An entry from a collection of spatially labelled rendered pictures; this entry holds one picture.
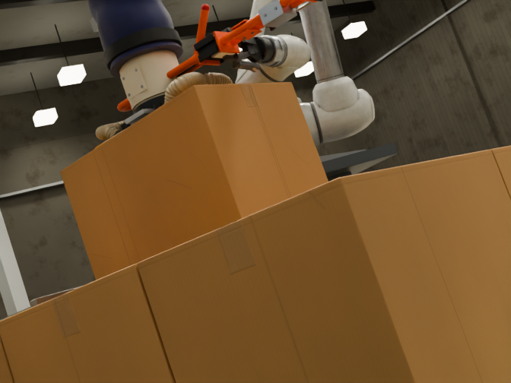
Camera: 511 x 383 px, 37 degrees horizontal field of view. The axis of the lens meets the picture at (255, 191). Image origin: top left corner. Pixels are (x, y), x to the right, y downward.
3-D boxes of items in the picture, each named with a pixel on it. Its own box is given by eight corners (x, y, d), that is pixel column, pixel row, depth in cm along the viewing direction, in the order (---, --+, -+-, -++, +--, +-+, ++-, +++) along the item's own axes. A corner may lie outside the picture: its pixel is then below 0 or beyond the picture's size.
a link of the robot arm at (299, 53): (296, 52, 220) (268, 83, 226) (323, 54, 232) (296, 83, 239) (275, 25, 223) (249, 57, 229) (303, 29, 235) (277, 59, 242)
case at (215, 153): (102, 302, 215) (58, 171, 219) (198, 272, 246) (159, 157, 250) (249, 241, 177) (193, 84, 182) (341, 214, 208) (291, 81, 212)
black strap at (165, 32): (92, 73, 217) (87, 60, 217) (148, 74, 235) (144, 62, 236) (142, 37, 203) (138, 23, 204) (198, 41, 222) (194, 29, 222)
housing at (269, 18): (262, 26, 189) (256, 10, 190) (277, 28, 195) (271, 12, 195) (283, 13, 185) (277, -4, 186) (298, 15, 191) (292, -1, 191)
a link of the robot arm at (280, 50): (291, 58, 221) (280, 58, 216) (268, 71, 226) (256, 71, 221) (280, 30, 222) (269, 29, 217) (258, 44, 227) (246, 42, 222)
